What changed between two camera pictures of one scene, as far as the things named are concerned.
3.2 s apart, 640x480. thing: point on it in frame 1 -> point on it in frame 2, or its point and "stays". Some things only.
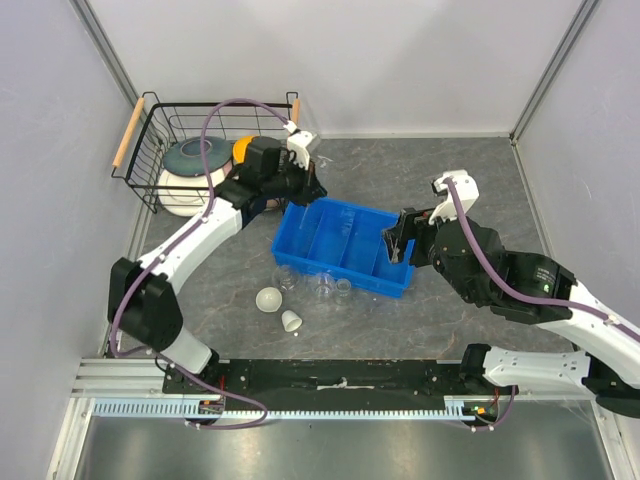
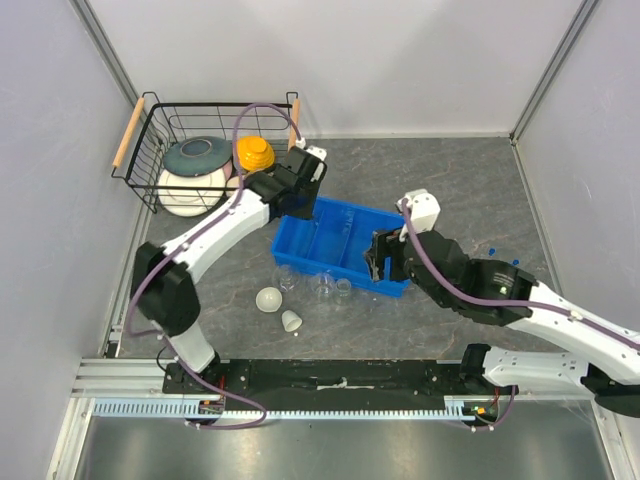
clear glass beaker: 286,279 stays
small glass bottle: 342,293 stays
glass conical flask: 323,289 stays
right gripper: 414,224 -> 386,243
